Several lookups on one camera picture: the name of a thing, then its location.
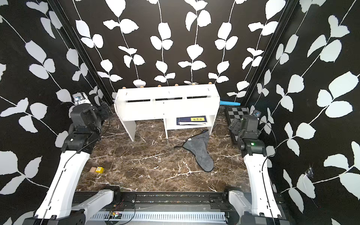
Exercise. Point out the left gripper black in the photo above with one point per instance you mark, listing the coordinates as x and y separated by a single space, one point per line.
104 115

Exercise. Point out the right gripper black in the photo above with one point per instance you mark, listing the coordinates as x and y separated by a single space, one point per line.
236 130

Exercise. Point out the grey blue cleaning cloth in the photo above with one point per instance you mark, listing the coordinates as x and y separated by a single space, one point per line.
197 145

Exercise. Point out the white wooden bookshelf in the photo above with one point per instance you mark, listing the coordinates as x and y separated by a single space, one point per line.
167 103

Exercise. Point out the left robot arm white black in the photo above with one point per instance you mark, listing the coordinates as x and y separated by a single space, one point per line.
57 208

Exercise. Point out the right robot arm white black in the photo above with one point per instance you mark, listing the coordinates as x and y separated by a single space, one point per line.
263 209

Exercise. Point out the black white checkerboard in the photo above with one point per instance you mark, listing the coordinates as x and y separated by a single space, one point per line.
231 113

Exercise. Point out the blue plastic flashlight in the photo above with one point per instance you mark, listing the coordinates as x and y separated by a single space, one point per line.
228 103

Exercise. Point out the blue book yellow label top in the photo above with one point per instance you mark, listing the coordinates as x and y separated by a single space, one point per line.
196 120

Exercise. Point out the small yellow tan object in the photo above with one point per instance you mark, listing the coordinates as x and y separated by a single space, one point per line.
98 170

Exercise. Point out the small green circuit board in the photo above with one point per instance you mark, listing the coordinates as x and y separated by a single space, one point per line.
115 215

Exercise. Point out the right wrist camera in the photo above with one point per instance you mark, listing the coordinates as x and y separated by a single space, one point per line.
256 113

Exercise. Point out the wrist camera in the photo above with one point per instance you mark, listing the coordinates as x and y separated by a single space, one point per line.
256 113
80 98

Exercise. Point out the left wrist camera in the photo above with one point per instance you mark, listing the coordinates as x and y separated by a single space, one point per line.
80 98

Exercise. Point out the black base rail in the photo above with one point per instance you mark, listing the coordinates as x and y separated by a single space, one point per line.
216 200

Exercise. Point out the white perforated cable strip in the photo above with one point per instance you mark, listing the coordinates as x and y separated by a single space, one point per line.
156 216

